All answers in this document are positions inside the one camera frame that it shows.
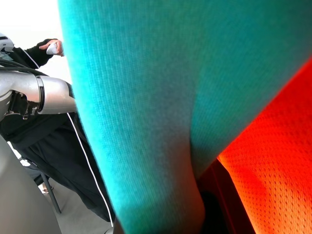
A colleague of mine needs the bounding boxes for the person's bare hand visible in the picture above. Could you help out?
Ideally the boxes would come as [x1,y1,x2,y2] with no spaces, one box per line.
[39,40,65,58]

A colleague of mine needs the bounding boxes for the person in black clothes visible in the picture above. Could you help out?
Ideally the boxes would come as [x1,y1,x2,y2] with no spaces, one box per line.
[0,46,116,223]

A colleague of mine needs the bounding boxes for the white headset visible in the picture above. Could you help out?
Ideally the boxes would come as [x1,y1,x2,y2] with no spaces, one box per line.
[0,32,16,53]

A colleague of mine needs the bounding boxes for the teal knit cloth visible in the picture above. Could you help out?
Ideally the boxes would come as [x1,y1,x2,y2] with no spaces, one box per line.
[57,0,312,234]

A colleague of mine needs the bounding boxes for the black chair leg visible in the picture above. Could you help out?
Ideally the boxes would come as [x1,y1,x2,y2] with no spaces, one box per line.
[33,170,62,215]

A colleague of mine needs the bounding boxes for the white handheld controller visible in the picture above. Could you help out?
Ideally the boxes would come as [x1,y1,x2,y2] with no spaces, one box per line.
[46,42,58,55]

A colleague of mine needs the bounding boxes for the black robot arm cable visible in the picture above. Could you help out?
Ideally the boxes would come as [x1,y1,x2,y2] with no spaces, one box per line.
[0,59,48,75]

